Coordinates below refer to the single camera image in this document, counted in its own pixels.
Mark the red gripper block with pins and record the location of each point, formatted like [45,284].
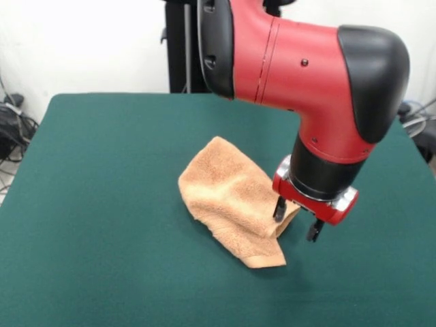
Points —
[327,214]

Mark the peach terry towel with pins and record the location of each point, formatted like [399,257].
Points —
[221,190]

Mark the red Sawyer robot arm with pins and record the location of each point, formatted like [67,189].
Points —
[299,68]

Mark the dark green table cloth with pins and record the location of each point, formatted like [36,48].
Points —
[85,221]

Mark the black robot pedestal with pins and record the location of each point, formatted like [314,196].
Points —
[177,51]

